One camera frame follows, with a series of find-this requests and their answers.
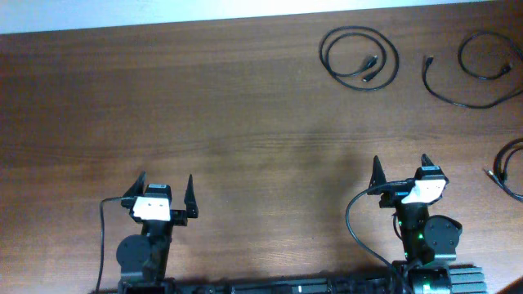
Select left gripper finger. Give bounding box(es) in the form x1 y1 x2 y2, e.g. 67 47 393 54
184 174 199 218
123 171 146 198

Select black usb cable bundle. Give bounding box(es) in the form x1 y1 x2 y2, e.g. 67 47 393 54
484 137 523 203

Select black usb cable separated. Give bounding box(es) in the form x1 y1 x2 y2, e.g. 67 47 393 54
421 29 523 109

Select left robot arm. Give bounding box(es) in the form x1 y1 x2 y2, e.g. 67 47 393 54
116 172 199 294

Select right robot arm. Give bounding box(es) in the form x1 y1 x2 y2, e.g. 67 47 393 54
369 154 463 293

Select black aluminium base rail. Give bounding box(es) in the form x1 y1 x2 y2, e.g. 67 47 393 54
99 266 488 294

